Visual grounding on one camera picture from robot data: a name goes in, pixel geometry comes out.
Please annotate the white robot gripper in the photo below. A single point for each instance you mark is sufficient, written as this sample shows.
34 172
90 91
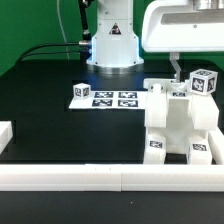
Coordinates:
183 26

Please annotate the white long chair back part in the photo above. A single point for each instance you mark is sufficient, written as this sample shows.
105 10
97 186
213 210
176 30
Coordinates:
170 87

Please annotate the small white tagged cube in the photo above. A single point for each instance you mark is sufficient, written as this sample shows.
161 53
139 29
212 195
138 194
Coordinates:
203 82

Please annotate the white tagged bar part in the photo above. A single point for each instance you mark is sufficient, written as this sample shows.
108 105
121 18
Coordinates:
156 110

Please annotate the white chair seat part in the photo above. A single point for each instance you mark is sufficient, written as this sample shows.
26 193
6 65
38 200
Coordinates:
187 118

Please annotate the paper sheet with tags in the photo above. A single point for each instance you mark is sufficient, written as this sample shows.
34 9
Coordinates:
111 100

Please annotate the rear white tagged cube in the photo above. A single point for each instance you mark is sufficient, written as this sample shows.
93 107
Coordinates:
81 90

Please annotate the white left fence block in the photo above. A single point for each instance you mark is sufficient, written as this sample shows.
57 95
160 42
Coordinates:
6 134

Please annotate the white front fence rail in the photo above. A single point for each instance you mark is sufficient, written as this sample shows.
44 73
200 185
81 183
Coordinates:
94 177

